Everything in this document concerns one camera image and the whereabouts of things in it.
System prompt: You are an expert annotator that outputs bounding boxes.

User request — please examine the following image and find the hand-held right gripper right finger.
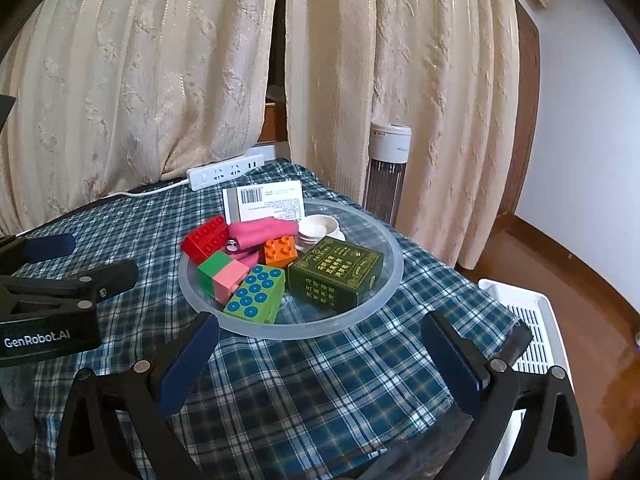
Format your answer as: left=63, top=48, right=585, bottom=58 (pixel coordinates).
left=421, top=310, right=588, bottom=480

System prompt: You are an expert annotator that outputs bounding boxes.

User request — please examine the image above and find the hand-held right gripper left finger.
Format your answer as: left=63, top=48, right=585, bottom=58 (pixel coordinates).
left=55, top=311, right=221, bottom=480

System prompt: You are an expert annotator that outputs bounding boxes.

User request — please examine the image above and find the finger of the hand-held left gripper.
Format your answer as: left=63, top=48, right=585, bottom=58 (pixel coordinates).
left=0, top=232, right=77, bottom=276
left=0, top=259, right=140, bottom=318

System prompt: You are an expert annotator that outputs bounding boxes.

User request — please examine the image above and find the green and pink block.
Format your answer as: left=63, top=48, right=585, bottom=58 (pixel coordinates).
left=196, top=251, right=251, bottom=306

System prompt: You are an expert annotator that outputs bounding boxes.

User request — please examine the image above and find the green block with blue dots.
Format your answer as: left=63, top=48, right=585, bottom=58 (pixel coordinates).
left=222, top=265, right=287, bottom=325

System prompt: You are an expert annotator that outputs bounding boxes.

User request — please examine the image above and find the red building block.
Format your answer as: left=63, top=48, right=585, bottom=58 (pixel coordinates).
left=181, top=215, right=232, bottom=264

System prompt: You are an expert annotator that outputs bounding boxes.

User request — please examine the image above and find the orange building block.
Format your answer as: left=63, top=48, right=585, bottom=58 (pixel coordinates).
left=263, top=235, right=301, bottom=268

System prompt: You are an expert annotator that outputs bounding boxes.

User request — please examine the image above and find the long pink foam curler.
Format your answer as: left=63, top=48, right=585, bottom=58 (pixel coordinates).
left=227, top=216, right=301, bottom=252

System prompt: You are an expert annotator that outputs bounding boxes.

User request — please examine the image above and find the clear plastic bowl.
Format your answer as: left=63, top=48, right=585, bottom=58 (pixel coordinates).
left=178, top=198, right=405, bottom=342

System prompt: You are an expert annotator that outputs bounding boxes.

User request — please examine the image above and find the dark green printed box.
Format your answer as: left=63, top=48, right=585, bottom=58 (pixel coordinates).
left=287, top=236, right=385, bottom=309

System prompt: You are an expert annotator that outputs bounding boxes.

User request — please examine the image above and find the long white cardboard box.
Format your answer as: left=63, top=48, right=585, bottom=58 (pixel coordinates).
left=222, top=180, right=307, bottom=226

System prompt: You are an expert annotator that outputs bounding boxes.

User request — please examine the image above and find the small white jar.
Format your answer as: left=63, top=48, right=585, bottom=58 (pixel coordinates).
left=297, top=214, right=347, bottom=251

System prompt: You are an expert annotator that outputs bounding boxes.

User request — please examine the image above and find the white plastic tray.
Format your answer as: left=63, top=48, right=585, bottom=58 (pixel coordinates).
left=477, top=278, right=558, bottom=480

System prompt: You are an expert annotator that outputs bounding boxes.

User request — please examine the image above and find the blue plaid tablecloth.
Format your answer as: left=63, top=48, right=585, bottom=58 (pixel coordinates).
left=0, top=157, right=533, bottom=480

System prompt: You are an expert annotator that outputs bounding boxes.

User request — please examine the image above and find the white power strip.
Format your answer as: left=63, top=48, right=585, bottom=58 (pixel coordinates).
left=186, top=152, right=266, bottom=191

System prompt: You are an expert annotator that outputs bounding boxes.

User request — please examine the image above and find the wide cream patterned curtain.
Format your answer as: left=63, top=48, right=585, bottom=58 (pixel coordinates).
left=0, top=0, right=281, bottom=236

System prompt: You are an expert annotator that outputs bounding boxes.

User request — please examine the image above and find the white tower heater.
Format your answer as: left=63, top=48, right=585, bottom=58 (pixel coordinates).
left=362, top=121, right=413, bottom=228

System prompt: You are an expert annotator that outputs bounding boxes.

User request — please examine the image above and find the brown wooden board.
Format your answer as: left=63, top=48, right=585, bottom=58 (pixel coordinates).
left=257, top=100, right=292, bottom=145

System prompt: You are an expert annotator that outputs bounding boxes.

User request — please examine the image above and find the narrow cream patterned curtain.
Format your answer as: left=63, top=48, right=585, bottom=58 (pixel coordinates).
left=285, top=0, right=551, bottom=268

